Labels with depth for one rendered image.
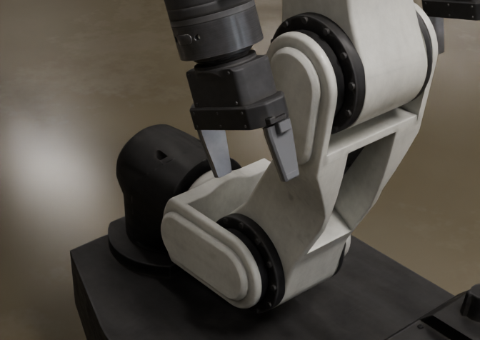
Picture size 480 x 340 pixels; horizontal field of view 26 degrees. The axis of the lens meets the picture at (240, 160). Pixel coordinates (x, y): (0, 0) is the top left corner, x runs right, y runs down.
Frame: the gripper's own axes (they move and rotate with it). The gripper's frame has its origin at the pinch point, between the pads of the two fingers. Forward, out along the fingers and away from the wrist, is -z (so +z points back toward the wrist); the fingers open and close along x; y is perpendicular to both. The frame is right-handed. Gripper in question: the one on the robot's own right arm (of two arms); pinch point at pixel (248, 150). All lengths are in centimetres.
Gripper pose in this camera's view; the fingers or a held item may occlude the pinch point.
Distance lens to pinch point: 108.7
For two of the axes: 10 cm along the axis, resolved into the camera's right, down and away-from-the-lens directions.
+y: 7.2, -3.5, 6.0
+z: -2.5, -9.4, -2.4
